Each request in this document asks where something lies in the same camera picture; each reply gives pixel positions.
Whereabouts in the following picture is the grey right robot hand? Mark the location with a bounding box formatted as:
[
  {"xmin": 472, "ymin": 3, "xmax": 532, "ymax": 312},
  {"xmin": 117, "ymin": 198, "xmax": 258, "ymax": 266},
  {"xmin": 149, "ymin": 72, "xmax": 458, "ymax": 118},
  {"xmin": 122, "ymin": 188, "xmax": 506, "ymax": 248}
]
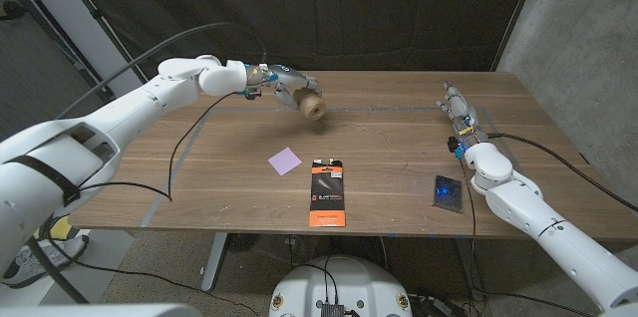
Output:
[{"xmin": 436, "ymin": 81, "xmax": 492, "ymax": 150}]

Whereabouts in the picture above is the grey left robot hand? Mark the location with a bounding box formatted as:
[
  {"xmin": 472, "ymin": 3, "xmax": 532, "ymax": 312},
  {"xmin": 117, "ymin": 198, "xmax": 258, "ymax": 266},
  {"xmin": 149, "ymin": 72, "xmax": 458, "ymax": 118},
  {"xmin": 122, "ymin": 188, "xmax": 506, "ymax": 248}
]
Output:
[{"xmin": 243, "ymin": 62, "xmax": 324, "ymax": 112}]

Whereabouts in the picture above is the purple sticky note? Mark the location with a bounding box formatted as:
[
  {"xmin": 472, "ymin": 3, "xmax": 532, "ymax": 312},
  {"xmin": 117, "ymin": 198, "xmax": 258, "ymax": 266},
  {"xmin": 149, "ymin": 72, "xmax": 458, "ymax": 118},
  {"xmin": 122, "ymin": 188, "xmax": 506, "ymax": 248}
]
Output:
[{"xmin": 267, "ymin": 147, "xmax": 304, "ymax": 177}]

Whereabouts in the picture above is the orange black retail package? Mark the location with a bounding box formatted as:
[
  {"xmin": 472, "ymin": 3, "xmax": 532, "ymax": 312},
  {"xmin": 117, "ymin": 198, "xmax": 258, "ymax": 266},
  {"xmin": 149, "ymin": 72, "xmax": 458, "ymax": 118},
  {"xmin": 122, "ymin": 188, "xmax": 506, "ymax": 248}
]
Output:
[{"xmin": 308, "ymin": 158, "xmax": 347, "ymax": 229}]

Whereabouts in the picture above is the small black box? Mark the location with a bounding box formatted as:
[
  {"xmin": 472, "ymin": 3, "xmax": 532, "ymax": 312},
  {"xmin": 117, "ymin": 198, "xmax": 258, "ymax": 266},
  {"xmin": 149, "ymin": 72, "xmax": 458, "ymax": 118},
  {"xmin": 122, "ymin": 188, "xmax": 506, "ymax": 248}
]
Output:
[{"xmin": 432, "ymin": 174, "xmax": 464, "ymax": 214}]

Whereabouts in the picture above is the black backdrop curtain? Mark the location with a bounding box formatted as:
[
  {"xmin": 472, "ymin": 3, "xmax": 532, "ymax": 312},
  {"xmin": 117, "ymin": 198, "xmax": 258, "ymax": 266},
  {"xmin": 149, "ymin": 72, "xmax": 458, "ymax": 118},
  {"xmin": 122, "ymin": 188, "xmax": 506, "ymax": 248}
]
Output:
[{"xmin": 59, "ymin": 0, "xmax": 537, "ymax": 73}]

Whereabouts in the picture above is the grey table leg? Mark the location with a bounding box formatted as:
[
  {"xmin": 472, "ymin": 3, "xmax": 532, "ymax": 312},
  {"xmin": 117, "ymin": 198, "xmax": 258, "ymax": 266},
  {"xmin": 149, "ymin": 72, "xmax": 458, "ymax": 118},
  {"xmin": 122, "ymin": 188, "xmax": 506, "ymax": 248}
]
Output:
[
  {"xmin": 454, "ymin": 237, "xmax": 487, "ymax": 303},
  {"xmin": 200, "ymin": 231, "xmax": 230, "ymax": 293}
]

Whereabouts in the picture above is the floor power strip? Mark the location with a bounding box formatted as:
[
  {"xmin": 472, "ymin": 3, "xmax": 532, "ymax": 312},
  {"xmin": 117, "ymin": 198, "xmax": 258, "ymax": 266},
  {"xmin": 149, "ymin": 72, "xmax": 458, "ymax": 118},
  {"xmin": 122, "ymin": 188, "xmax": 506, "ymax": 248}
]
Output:
[{"xmin": 409, "ymin": 294, "xmax": 455, "ymax": 317}]

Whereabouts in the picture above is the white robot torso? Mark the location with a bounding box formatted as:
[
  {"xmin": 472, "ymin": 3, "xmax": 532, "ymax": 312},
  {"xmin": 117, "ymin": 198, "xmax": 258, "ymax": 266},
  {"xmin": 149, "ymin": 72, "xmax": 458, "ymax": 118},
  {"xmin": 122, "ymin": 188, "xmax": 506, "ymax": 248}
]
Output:
[{"xmin": 268, "ymin": 255, "xmax": 414, "ymax": 317}]

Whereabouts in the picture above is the yellow black shoe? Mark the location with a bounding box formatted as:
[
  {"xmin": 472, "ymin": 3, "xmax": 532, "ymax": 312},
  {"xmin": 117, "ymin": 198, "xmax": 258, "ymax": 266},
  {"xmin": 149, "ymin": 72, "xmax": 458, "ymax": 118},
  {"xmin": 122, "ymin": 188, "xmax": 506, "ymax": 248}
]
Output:
[{"xmin": 34, "ymin": 214, "xmax": 74, "ymax": 241}]

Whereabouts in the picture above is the grey sneaker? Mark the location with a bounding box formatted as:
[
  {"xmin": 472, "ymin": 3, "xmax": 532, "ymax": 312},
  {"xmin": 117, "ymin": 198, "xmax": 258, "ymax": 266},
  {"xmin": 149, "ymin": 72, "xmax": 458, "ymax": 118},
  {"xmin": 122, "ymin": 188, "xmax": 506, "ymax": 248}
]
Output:
[{"xmin": 3, "ymin": 235, "xmax": 90, "ymax": 289}]

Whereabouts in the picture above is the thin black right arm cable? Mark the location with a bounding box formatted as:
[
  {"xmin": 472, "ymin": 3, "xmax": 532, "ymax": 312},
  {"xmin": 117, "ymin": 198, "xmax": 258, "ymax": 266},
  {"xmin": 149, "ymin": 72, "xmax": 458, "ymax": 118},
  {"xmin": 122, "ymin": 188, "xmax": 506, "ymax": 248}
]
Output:
[{"xmin": 448, "ymin": 142, "xmax": 487, "ymax": 317}]

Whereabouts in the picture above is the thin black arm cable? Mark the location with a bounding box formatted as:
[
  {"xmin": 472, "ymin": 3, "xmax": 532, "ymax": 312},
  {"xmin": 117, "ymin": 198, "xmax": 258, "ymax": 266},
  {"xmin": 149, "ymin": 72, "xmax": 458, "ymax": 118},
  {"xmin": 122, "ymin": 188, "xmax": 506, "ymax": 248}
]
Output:
[
  {"xmin": 448, "ymin": 142, "xmax": 487, "ymax": 317},
  {"xmin": 39, "ymin": 90, "xmax": 263, "ymax": 317}
]

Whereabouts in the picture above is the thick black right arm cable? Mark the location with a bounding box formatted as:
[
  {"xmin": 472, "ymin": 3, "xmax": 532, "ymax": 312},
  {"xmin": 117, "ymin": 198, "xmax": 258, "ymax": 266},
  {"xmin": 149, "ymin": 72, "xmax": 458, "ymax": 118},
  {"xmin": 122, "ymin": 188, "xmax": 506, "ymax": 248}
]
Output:
[{"xmin": 487, "ymin": 132, "xmax": 638, "ymax": 213}]

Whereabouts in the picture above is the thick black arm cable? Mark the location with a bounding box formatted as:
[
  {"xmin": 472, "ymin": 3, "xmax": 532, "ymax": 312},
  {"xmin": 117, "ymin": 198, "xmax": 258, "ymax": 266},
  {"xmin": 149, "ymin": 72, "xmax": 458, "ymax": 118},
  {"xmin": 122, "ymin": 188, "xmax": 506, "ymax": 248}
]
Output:
[
  {"xmin": 27, "ymin": 21, "xmax": 269, "ymax": 304},
  {"xmin": 487, "ymin": 132, "xmax": 638, "ymax": 213}
]

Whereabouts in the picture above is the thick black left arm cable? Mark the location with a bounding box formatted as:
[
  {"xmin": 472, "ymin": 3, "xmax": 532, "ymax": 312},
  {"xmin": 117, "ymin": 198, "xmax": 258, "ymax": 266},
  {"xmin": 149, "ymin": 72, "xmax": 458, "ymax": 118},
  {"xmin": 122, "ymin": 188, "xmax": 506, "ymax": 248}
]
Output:
[{"xmin": 27, "ymin": 21, "xmax": 269, "ymax": 304}]

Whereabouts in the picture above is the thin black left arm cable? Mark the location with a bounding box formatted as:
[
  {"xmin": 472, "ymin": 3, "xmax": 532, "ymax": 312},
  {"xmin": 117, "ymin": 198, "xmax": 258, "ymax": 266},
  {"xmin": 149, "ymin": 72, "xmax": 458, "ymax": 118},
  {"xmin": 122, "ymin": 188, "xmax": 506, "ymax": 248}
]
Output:
[{"xmin": 39, "ymin": 90, "xmax": 263, "ymax": 317}]

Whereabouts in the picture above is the black torso cable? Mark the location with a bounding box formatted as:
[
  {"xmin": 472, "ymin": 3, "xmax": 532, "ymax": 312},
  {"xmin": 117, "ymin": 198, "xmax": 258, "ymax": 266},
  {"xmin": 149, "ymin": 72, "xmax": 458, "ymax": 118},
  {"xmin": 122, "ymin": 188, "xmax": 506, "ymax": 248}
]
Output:
[{"xmin": 291, "ymin": 255, "xmax": 340, "ymax": 306}]

